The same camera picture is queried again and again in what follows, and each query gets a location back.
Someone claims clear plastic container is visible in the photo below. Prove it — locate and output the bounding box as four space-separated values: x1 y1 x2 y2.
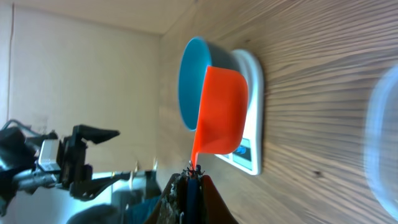
363 65 397 220

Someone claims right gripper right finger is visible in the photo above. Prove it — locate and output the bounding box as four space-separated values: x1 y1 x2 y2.
201 175 238 224

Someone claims red scoop with blue handle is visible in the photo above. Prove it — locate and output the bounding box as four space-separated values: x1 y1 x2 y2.
185 65 249 224

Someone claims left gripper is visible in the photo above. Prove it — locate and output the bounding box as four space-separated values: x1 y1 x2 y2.
59 124 149 201

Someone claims blue bowl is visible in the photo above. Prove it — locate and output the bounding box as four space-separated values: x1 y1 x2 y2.
178 37 239 131

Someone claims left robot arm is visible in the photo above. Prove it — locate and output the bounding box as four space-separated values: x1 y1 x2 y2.
1 119 151 216

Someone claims white kitchen scale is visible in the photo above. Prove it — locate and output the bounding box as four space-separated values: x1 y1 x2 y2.
216 49 264 175

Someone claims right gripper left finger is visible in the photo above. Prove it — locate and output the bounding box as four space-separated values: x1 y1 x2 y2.
150 173 188 224

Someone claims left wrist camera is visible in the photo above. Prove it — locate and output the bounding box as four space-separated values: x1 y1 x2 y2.
38 139 61 172

